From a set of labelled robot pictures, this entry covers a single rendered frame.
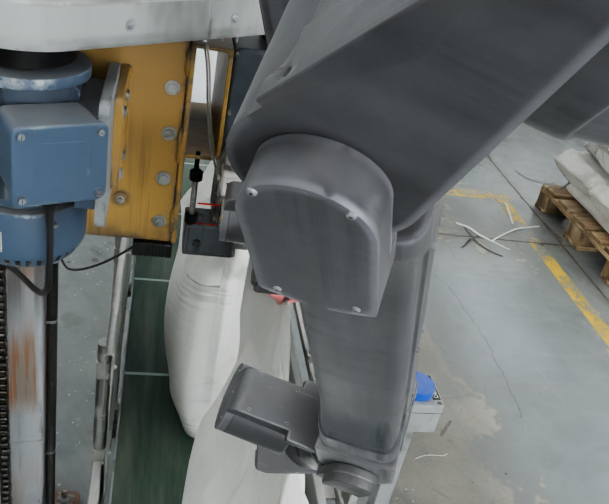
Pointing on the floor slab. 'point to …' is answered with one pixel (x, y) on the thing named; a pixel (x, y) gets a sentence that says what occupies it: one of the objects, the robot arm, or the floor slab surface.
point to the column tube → (24, 464)
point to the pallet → (591, 237)
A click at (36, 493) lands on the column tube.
